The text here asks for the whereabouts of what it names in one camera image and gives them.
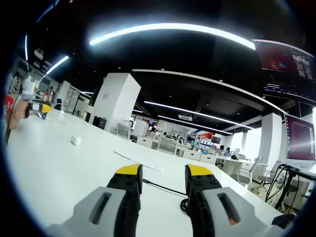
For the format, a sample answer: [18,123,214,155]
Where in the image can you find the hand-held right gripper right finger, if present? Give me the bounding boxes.
[185,164,288,237]

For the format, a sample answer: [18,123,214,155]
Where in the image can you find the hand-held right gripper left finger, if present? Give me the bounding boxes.
[45,163,144,237]

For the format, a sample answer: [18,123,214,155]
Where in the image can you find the black Type-C cable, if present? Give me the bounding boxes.
[142,178,191,216]

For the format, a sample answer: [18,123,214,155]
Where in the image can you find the white background desk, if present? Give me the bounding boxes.
[216,155,250,179]

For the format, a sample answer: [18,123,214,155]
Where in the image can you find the grey desk slot cover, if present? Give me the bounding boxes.
[113,150,165,173]

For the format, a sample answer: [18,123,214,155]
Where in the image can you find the person's left hand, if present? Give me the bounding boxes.
[9,101,31,129]

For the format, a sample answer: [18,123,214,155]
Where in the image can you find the grey office chair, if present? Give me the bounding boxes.
[257,160,282,192]
[236,157,264,186]

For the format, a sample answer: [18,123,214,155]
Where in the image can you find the white low cabinets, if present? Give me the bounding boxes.
[176,145,218,164]

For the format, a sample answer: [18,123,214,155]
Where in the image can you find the dark round object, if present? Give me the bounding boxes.
[271,213,297,229]

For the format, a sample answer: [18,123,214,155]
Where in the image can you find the white shelving with goods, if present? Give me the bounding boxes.
[192,134,218,152]

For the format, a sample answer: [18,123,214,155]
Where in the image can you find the wide white pillar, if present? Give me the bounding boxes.
[88,72,142,136]

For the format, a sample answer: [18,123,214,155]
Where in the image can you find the narrow white pillar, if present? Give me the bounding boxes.
[261,112,282,165]

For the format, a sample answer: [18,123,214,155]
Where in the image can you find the monitor on stand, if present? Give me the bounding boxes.
[283,113,316,166]

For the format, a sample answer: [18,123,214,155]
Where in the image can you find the hanging dark monitor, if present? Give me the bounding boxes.
[253,39,316,104]

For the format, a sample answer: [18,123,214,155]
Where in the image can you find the white cable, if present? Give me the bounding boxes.
[50,103,67,125]

